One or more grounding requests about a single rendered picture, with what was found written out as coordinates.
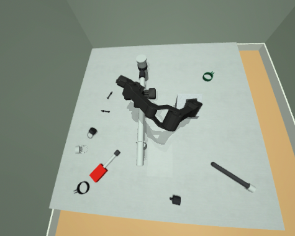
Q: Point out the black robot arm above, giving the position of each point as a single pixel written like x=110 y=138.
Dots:
x=133 y=90

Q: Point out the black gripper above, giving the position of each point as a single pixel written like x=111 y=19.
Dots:
x=149 y=94

